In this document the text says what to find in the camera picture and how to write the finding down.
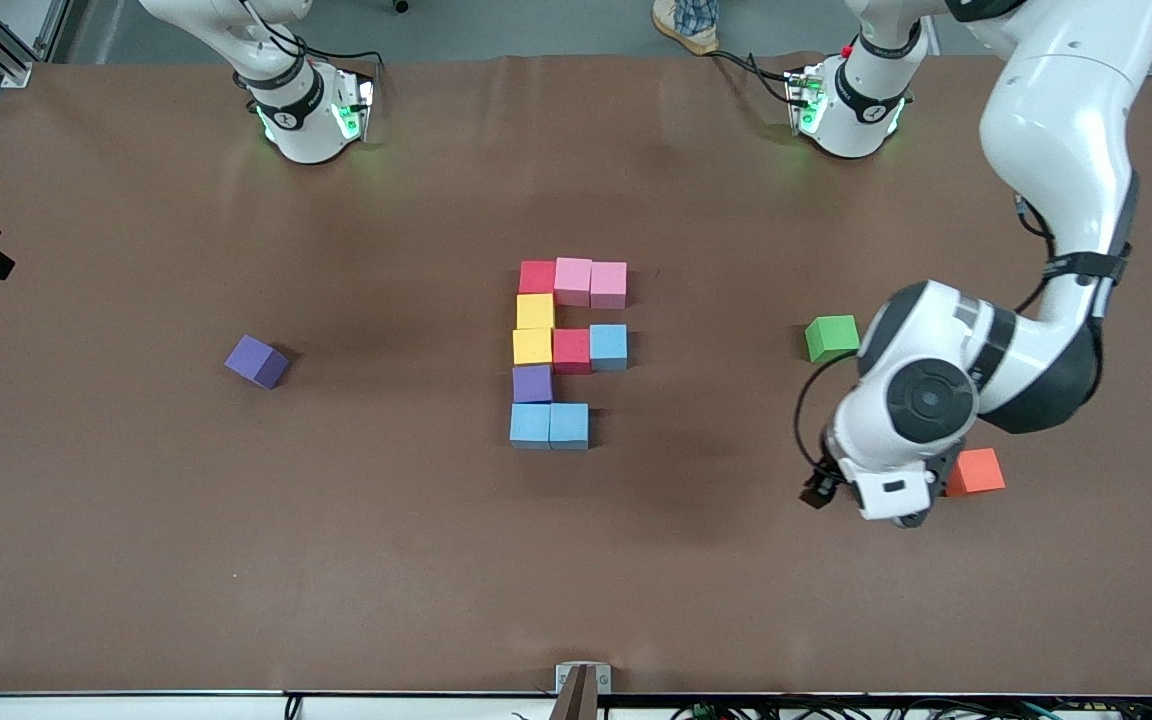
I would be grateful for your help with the light blue foam block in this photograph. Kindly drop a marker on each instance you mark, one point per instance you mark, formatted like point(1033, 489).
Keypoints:
point(608, 346)
point(568, 425)
point(530, 424)

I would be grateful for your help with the red foam block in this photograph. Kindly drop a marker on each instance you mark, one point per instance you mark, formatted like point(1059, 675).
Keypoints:
point(571, 350)
point(537, 276)

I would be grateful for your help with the pink foam block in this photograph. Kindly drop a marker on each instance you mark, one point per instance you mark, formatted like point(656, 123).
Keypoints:
point(608, 285)
point(573, 280)

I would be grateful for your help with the purple foam block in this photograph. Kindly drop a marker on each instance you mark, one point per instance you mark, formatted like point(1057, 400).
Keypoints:
point(532, 384)
point(254, 358)

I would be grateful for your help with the yellow foam block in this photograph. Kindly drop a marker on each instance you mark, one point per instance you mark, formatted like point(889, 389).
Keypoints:
point(532, 346)
point(535, 311)

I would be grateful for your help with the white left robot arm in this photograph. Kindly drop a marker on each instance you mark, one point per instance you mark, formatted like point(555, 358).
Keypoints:
point(1056, 130)

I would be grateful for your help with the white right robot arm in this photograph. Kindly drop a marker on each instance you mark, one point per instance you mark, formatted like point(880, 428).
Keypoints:
point(301, 120)

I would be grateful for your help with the green foam block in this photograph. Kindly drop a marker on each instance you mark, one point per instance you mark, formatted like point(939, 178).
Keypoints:
point(833, 337)

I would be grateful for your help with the orange foam block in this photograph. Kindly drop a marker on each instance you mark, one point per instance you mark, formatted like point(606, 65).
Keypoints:
point(978, 472)

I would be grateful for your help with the brown table mat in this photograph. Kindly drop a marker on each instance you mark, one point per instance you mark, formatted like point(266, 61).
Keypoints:
point(576, 600)

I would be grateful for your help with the tan shoe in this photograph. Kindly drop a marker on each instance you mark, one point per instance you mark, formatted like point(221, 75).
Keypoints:
point(696, 42)

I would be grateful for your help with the blue plaid trouser leg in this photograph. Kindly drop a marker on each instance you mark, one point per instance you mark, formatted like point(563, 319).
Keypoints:
point(701, 15)

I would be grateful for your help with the aluminium frame post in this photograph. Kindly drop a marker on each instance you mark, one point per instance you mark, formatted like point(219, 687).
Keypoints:
point(18, 72)

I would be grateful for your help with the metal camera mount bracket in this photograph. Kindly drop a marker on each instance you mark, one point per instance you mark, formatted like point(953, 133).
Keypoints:
point(583, 690)

